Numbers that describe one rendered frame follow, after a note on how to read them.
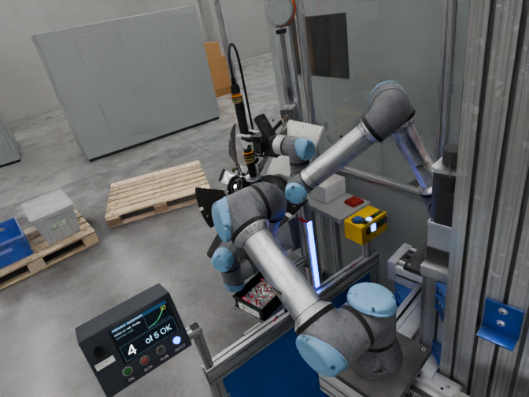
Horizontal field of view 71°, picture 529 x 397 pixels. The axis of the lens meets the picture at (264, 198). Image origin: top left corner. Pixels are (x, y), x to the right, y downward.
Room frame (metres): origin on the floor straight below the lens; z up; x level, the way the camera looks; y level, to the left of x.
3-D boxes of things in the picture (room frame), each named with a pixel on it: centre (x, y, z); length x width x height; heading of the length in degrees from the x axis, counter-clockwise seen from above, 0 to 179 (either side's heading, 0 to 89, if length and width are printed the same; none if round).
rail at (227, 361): (1.11, -0.07, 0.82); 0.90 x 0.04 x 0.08; 121
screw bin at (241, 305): (1.22, 0.08, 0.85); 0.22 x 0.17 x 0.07; 135
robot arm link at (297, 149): (1.26, -0.16, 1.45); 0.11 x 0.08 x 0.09; 41
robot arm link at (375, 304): (0.67, -0.21, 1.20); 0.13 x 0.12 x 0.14; 120
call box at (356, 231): (1.31, -0.41, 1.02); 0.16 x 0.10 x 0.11; 121
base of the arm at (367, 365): (0.67, -0.21, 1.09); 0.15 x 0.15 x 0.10
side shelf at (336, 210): (1.85, -0.38, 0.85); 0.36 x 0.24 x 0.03; 31
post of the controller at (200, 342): (0.89, 0.30, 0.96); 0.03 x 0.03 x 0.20; 31
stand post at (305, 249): (1.76, -0.19, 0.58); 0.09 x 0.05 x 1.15; 31
